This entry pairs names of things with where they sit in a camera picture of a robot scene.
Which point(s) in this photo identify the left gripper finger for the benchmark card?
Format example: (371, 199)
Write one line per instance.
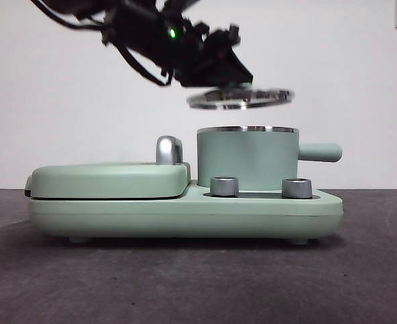
(225, 72)

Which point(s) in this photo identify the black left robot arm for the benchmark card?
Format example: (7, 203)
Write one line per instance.
(144, 27)

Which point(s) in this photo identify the mint green breakfast machine base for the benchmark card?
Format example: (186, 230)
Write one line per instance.
(252, 219)

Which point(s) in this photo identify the mint green steamer pot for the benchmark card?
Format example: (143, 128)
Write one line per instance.
(245, 152)

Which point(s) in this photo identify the mint green hinged griddle lid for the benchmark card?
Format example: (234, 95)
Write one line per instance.
(100, 180)

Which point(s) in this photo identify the silver control knob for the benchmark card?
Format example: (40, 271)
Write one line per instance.
(224, 186)
(297, 188)

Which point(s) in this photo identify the glass lid with green knob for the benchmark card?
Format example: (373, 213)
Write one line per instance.
(266, 96)

